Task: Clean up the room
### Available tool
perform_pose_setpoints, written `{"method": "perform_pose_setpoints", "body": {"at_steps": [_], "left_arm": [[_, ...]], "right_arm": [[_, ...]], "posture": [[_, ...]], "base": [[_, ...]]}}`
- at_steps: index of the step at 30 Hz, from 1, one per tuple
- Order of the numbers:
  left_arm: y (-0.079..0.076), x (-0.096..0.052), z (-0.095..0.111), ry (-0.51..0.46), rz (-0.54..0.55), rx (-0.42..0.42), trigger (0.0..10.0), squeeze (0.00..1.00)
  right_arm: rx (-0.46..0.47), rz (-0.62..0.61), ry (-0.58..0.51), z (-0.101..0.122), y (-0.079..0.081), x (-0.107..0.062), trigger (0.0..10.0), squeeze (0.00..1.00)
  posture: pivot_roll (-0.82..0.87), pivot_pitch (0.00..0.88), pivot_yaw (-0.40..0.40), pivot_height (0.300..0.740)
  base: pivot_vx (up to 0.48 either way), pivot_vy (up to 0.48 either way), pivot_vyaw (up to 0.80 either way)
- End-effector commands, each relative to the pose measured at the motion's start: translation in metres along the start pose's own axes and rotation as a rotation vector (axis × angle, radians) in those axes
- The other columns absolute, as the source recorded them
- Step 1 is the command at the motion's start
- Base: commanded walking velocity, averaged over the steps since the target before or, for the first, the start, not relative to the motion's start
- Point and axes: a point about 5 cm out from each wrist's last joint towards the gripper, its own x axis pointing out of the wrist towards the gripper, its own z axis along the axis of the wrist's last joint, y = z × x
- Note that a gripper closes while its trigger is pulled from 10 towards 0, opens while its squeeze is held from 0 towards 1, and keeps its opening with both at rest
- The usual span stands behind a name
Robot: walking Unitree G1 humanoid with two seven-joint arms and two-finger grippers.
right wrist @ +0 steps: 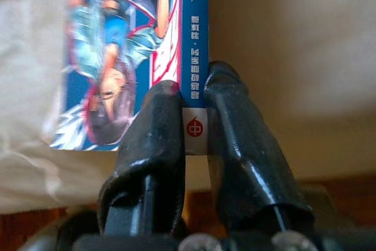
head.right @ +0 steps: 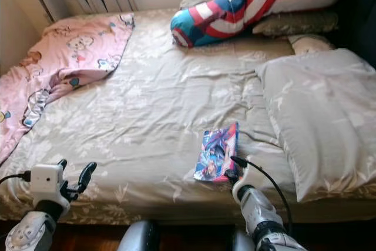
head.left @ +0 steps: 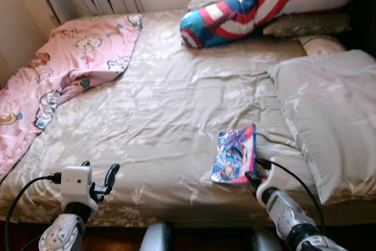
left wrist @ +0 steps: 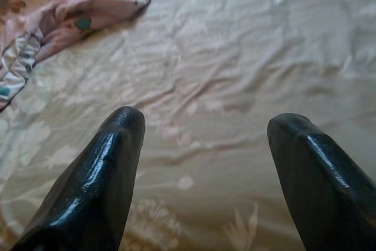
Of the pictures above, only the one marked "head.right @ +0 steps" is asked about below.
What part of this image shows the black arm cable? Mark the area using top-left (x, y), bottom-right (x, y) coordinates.
top-left (0, 170), bottom-right (33, 184)
top-left (229, 155), bottom-right (294, 234)

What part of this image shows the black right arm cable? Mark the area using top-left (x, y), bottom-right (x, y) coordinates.
top-left (229, 155), bottom-right (294, 234)

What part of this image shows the grey floral bed sheet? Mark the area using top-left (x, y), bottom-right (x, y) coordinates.
top-left (0, 9), bottom-right (376, 223)

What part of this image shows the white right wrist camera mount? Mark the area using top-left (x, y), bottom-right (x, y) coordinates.
top-left (232, 163), bottom-right (256, 196)

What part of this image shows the pink cartoon print blanket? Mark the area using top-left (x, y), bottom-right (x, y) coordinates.
top-left (0, 13), bottom-right (135, 163)

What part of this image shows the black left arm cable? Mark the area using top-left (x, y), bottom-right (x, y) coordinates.
top-left (0, 170), bottom-right (33, 184)

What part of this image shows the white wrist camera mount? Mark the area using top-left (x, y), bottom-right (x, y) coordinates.
top-left (232, 163), bottom-right (256, 196)
top-left (31, 163), bottom-right (65, 202)

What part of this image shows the blue red striped bolster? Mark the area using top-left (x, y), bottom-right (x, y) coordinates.
top-left (170, 0), bottom-right (348, 49)

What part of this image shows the colourful comic book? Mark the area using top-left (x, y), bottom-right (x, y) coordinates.
top-left (193, 122), bottom-right (240, 183)

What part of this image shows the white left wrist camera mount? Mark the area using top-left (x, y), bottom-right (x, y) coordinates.
top-left (31, 163), bottom-right (65, 202)

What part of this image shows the dark floral pillow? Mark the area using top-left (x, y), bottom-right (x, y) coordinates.
top-left (253, 10), bottom-right (340, 37)

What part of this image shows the small pale pink pillow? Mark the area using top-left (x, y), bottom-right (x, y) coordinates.
top-left (288, 34), bottom-right (335, 56)

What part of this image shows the large grey floral pillow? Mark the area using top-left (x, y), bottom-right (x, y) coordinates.
top-left (256, 48), bottom-right (376, 203)

